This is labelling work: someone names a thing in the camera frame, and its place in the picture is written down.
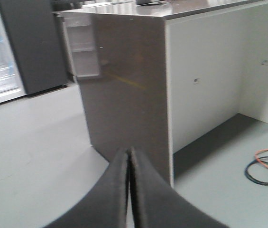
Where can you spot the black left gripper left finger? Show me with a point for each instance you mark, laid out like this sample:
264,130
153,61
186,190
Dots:
105,205

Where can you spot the grey kitchen island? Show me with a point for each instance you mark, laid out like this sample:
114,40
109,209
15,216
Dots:
162,74

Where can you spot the dark grey fridge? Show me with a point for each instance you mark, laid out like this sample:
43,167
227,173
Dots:
31,59

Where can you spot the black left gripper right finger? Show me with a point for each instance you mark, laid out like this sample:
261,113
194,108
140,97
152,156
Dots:
155,204

